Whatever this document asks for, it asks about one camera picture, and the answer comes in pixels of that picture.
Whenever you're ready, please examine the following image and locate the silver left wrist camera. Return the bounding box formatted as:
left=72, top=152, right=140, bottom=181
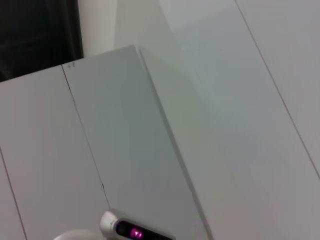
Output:
left=99, top=209, right=177, bottom=240

